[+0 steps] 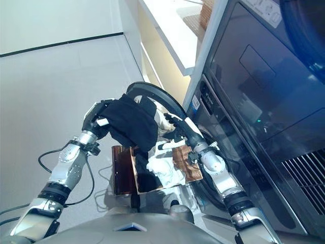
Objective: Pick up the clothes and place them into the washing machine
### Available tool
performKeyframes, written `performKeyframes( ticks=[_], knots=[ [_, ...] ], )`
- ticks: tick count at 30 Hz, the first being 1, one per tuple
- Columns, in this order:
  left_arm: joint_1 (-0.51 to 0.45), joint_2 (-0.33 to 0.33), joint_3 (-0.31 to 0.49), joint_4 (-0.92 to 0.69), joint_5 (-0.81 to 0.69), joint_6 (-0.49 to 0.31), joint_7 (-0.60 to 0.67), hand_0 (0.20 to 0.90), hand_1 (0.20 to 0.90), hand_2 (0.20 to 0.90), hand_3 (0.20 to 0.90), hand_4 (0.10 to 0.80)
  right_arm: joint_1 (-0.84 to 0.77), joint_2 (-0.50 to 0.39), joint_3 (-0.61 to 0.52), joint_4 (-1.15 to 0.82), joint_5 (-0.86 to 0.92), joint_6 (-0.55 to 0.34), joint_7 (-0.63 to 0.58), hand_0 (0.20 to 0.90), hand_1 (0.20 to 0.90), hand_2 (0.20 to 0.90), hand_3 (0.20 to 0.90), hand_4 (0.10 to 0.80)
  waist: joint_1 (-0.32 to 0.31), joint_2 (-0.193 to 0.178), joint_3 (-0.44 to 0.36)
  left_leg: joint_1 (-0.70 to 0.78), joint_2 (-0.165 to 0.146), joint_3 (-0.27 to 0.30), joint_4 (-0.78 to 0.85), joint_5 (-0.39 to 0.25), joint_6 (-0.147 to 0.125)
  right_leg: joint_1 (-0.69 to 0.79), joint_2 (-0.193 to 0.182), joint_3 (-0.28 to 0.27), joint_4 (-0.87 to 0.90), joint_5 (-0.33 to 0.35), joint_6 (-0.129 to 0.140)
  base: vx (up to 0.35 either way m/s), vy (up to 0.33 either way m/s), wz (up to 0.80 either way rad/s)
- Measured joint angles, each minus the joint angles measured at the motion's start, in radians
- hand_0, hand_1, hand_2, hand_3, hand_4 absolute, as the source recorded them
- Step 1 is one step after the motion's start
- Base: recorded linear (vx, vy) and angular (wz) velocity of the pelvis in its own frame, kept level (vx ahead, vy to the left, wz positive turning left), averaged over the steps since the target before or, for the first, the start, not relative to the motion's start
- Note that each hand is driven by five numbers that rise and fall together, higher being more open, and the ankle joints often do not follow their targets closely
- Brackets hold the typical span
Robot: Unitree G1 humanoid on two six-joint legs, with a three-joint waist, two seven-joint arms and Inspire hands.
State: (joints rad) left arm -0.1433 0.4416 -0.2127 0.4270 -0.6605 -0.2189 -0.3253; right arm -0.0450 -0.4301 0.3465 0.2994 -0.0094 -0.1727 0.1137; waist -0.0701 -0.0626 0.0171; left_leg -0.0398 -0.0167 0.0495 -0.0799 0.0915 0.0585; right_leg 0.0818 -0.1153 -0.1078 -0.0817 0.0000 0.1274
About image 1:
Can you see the black vent grille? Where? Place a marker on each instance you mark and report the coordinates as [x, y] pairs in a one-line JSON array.
[[307, 178]]

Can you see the small wicker box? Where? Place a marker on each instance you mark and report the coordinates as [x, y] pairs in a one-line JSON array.
[[207, 12]]

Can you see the white garment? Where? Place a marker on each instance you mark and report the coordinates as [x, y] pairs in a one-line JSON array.
[[165, 170]]

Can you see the grey front-load washing machine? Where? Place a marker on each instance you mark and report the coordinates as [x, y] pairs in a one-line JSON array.
[[266, 89]]

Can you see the silver robot leg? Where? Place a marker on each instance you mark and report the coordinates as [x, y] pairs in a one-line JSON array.
[[135, 203], [180, 211]]

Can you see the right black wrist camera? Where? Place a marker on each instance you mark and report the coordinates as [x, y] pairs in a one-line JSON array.
[[192, 157]]

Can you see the wicker laundry basket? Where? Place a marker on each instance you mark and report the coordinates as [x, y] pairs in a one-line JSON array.
[[188, 165]]

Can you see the silver robot torso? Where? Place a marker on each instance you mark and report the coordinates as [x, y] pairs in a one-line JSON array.
[[132, 231]]

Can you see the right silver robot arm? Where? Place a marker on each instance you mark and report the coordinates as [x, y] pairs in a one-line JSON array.
[[218, 165]]

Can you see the black garment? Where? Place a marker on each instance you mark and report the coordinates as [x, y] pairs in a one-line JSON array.
[[147, 180], [132, 122]]

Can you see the right silver robot leg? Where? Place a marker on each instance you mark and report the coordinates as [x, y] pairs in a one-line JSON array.
[[180, 211]]

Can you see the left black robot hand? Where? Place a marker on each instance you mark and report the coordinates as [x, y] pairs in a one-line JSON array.
[[91, 127]]

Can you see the white instruction label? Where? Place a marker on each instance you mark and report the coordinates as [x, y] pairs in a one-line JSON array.
[[266, 10]]

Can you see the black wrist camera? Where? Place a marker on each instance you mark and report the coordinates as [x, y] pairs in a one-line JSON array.
[[94, 150], [192, 157]]

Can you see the blue white energy label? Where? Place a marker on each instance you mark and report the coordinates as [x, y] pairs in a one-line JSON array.
[[196, 101]]

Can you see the left silver robot leg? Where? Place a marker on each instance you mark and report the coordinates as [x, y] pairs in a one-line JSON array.
[[135, 203]]

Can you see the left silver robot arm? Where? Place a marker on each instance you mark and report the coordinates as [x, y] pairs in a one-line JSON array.
[[68, 167]]

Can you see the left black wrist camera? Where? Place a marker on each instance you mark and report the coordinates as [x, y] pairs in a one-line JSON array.
[[94, 150]]

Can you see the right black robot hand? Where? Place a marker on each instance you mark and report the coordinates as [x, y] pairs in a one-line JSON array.
[[191, 134]]

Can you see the round glass washer door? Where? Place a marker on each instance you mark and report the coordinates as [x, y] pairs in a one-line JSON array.
[[157, 92]]

